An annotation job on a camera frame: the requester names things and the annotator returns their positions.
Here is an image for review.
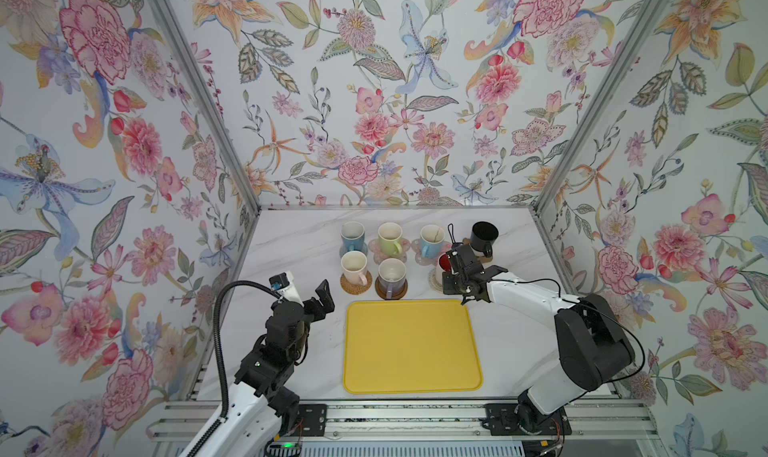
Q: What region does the cork paw print coaster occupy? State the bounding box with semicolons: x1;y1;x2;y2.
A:
462;238;493;264

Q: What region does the red interior white mug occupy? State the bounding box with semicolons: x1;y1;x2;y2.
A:
438;253;452;274

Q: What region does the woven rattan round coaster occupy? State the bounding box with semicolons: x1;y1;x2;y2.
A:
340;271;373;296

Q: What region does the colourful woven round coaster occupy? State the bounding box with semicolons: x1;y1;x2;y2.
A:
428;267;443;294

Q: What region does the pink handle mug front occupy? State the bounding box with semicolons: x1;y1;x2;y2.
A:
341;251;369;287

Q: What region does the black mug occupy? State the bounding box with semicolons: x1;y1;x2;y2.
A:
470;221;499;257

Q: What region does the blue handle mug front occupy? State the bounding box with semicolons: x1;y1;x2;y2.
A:
420;224;445;259

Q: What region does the grey round coaster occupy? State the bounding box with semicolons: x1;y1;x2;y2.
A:
339;241;369;257

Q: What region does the blue mug back row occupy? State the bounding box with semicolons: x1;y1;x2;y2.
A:
340;221;366;244

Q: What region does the brown wooden round coaster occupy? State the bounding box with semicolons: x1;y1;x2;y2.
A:
374;277;408;301

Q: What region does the purple mug back row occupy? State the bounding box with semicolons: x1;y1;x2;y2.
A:
378;259;407;282

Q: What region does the green handle mug front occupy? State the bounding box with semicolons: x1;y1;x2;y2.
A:
377;222;403;258

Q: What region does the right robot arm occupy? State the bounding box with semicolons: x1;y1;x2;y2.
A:
438;244;635;426

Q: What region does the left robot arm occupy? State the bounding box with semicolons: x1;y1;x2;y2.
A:
182;272;335;456

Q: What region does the pink flower coaster right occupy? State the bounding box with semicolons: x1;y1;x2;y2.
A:
412;238;449;266

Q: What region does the pink flower coaster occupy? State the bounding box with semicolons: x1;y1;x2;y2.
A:
367;238;411;264
412;238;449;266

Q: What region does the pink flower coaster left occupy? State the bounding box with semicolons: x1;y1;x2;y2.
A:
367;238;411;264

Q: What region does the yellow tray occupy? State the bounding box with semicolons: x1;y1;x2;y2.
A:
343;300;483;395

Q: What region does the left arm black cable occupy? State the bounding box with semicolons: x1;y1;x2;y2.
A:
185;280;280;457

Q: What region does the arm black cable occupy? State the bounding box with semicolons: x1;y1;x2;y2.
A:
185;280;280;457
446;222;647;398

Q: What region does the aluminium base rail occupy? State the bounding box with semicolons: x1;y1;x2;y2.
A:
148;396;658;443

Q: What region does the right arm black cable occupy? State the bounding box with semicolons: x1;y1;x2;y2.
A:
446;222;647;398

